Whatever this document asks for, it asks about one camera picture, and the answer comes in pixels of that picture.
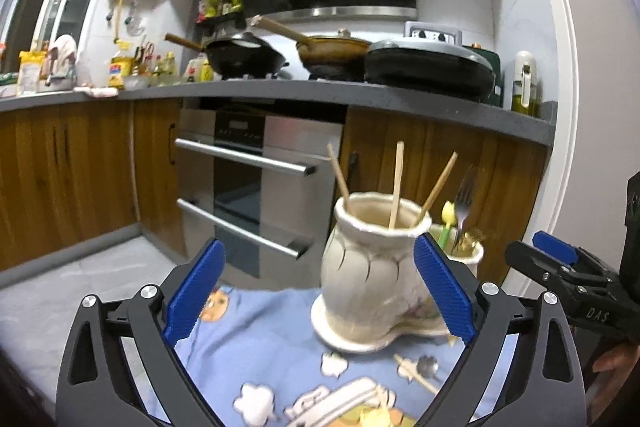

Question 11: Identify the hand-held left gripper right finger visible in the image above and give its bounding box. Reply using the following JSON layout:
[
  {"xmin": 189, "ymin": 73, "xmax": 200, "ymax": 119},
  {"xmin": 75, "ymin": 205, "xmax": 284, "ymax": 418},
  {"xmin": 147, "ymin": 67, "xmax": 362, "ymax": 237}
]
[{"xmin": 412, "ymin": 233, "xmax": 586, "ymax": 427}]

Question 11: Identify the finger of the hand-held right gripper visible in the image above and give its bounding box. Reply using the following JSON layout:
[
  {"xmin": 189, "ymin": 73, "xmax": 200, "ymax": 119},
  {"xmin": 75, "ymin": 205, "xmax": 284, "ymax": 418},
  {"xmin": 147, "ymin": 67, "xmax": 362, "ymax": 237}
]
[
  {"xmin": 531, "ymin": 230, "xmax": 596, "ymax": 269},
  {"xmin": 504, "ymin": 240, "xmax": 578, "ymax": 297}
]

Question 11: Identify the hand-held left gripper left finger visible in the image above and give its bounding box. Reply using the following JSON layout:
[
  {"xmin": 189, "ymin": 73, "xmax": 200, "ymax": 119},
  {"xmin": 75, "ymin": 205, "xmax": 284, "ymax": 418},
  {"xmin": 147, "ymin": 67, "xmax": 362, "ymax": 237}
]
[{"xmin": 56, "ymin": 238, "xmax": 226, "ymax": 427}]

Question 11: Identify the gold metal spoon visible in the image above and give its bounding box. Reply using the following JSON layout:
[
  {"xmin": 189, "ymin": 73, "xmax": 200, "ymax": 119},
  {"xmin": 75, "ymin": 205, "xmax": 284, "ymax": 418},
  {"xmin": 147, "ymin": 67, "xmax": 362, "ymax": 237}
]
[{"xmin": 462, "ymin": 229, "xmax": 489, "ymax": 254}]

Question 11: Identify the yellow plastic utensil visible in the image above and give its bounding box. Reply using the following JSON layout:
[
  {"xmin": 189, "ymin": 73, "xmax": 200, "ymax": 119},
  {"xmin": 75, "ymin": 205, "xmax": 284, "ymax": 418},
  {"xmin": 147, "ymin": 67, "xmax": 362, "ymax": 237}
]
[{"xmin": 440, "ymin": 200, "xmax": 457, "ymax": 251}]

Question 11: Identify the silver metal spoon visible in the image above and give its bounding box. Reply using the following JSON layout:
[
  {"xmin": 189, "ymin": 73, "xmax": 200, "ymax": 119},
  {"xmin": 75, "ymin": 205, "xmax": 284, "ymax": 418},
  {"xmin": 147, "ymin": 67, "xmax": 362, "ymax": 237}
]
[{"xmin": 416, "ymin": 355, "xmax": 441, "ymax": 378}]

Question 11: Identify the cream ceramic utensil holder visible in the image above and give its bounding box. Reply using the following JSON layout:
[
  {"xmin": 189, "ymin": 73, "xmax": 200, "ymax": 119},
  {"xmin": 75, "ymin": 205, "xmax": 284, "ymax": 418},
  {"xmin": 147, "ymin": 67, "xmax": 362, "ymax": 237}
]
[{"xmin": 311, "ymin": 192, "xmax": 485, "ymax": 354}]

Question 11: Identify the silver metal fork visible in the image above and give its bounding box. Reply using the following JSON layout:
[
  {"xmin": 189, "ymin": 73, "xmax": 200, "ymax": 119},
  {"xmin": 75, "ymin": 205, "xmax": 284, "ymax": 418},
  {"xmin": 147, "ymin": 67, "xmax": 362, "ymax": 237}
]
[{"xmin": 452, "ymin": 166, "xmax": 477, "ymax": 254}]

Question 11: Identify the person's right hand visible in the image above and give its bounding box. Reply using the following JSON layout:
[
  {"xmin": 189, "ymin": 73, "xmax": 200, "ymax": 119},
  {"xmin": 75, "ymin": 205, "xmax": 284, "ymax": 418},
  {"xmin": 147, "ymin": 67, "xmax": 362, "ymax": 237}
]
[{"xmin": 592, "ymin": 341, "xmax": 640, "ymax": 375}]

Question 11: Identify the blue cartoon printed cloth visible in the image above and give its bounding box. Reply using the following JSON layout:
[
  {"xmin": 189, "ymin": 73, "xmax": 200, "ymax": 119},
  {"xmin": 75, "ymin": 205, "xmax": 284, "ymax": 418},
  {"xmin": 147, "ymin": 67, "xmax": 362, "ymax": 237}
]
[{"xmin": 170, "ymin": 284, "xmax": 518, "ymax": 427}]

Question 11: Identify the oil dispenser bottle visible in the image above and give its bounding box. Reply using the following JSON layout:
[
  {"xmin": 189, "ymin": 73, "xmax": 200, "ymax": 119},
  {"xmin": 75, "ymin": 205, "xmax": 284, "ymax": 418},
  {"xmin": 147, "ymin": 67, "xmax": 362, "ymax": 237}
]
[{"xmin": 510, "ymin": 51, "xmax": 542, "ymax": 117}]

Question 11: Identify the stainless steel oven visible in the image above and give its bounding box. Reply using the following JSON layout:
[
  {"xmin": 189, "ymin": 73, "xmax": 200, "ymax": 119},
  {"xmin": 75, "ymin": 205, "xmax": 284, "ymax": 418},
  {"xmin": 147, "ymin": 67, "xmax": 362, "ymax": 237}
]
[{"xmin": 172, "ymin": 106, "xmax": 347, "ymax": 291}]

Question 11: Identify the green kitchen appliance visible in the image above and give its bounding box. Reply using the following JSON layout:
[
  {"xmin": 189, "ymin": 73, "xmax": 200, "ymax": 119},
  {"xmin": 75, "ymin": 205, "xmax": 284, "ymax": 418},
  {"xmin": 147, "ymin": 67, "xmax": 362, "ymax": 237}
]
[{"xmin": 462, "ymin": 43, "xmax": 503, "ymax": 108}]

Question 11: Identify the black griddle pan with lid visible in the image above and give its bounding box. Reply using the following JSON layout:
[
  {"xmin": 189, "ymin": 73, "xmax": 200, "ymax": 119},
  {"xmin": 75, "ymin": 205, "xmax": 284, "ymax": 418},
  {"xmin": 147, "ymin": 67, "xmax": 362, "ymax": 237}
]
[{"xmin": 363, "ymin": 38, "xmax": 496, "ymax": 100}]

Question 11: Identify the white dishcloth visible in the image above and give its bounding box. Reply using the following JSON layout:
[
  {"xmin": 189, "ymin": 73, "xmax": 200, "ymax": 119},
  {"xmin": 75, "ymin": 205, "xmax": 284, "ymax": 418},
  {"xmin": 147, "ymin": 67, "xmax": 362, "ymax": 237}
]
[{"xmin": 74, "ymin": 86, "xmax": 120, "ymax": 100}]

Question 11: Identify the grey kitchen countertop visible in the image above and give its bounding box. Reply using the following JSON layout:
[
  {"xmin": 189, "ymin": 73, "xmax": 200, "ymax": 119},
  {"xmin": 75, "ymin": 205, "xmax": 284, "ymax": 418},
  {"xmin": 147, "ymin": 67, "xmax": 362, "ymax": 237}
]
[{"xmin": 0, "ymin": 78, "xmax": 557, "ymax": 148}]

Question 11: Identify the yellow label cooking oil bottle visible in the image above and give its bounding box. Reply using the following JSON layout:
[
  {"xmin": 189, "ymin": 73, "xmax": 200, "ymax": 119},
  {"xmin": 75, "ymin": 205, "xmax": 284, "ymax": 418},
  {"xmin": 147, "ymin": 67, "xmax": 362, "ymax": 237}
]
[{"xmin": 108, "ymin": 54, "xmax": 132, "ymax": 89}]

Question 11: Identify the white kitchen appliance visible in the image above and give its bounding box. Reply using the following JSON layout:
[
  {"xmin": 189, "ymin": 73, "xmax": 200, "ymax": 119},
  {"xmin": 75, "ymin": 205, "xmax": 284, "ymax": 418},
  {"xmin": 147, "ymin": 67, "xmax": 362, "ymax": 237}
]
[{"xmin": 404, "ymin": 21, "xmax": 464, "ymax": 46}]

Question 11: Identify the brown frying pan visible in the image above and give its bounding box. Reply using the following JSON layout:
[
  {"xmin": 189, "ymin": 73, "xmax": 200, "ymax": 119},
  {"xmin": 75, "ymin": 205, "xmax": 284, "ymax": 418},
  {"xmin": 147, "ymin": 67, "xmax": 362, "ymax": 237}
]
[{"xmin": 251, "ymin": 16, "xmax": 374, "ymax": 78}]

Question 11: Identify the white hanging towel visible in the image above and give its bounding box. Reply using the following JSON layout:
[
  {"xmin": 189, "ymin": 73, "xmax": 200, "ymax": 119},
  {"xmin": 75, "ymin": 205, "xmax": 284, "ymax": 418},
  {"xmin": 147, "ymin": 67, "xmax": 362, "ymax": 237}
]
[{"xmin": 48, "ymin": 34, "xmax": 79, "ymax": 80}]

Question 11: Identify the yellow food bag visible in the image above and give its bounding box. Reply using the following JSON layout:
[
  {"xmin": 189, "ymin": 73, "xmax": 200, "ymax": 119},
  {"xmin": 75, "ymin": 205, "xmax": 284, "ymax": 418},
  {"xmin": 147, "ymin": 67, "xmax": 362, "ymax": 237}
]
[{"xmin": 17, "ymin": 50, "xmax": 46, "ymax": 97}]

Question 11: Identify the black spice rack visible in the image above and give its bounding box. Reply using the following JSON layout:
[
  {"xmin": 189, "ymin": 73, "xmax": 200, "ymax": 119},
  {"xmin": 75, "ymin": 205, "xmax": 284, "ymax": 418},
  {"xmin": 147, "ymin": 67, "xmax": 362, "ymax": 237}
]
[{"xmin": 194, "ymin": 0, "xmax": 247, "ymax": 34}]

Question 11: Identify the wooden base cabinet with handles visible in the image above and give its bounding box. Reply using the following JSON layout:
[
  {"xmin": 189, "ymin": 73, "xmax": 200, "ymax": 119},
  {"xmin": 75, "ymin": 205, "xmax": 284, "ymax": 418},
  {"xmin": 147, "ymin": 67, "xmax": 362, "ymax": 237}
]
[{"xmin": 0, "ymin": 99, "xmax": 182, "ymax": 274}]

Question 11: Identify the black wok with wooden handle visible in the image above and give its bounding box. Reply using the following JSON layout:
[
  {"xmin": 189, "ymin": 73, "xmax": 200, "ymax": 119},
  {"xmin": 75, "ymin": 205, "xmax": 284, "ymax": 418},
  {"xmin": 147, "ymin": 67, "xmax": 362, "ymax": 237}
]
[{"xmin": 165, "ymin": 33, "xmax": 290, "ymax": 78}]

